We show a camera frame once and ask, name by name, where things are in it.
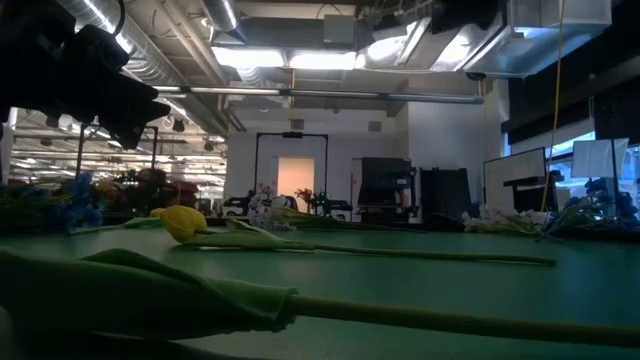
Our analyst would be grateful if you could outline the fluorescent ceiling light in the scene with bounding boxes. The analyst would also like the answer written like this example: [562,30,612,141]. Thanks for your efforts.
[289,50,359,71]
[212,45,286,69]

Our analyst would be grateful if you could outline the background robot green lights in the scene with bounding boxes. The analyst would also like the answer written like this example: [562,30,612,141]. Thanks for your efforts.
[312,189,354,219]

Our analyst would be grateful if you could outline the white diffuser panel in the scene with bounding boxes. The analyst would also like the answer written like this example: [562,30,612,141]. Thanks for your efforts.
[571,137,630,180]

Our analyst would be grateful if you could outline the grey ceiling pipe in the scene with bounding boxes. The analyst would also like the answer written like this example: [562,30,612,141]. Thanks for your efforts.
[152,84,485,106]

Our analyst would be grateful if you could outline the tall black frame rig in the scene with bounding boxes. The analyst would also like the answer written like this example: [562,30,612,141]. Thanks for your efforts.
[254,131,330,211]

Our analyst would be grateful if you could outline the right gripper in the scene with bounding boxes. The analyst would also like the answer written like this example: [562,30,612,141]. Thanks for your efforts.
[429,0,507,35]

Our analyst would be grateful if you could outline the green table mat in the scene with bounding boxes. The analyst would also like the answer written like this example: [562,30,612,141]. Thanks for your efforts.
[0,227,640,360]

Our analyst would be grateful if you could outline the yellow tulip green stem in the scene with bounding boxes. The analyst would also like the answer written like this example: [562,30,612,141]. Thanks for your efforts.
[0,248,640,360]
[68,207,169,236]

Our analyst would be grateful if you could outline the orange lit doorway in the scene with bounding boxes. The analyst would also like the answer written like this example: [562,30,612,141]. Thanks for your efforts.
[277,156,316,214]

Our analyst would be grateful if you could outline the red background object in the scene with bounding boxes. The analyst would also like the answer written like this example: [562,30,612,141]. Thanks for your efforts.
[167,179,200,206]

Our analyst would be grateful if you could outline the black upright panel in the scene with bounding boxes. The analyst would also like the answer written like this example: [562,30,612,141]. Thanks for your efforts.
[418,167,474,224]

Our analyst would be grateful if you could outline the blue artificial flower bunch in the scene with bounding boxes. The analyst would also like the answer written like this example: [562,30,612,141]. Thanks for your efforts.
[0,172,106,235]
[537,177,640,241]

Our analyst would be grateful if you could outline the yellow flower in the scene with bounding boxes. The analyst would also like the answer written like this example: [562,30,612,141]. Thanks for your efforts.
[160,204,558,266]

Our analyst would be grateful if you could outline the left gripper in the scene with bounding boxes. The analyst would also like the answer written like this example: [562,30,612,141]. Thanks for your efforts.
[49,22,171,151]

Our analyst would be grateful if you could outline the grey ceiling box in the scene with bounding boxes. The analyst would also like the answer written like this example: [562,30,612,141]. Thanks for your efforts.
[323,13,356,45]

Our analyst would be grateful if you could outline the yellow hanging cable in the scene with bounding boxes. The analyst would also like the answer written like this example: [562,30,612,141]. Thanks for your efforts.
[539,0,566,214]

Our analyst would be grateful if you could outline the corrugated silver air duct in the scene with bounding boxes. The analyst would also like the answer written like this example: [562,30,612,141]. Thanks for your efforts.
[57,0,231,136]

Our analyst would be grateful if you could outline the white board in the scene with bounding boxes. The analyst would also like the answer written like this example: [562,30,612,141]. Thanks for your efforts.
[482,146,549,221]

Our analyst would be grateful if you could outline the red flower bunch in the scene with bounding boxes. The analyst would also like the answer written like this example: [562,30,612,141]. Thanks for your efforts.
[294,187,316,214]

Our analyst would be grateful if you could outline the black cabinet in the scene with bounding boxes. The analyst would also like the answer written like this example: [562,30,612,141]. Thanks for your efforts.
[358,156,417,224]

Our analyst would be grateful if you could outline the smooth silver round duct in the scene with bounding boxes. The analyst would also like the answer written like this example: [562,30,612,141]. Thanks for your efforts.
[202,0,246,44]

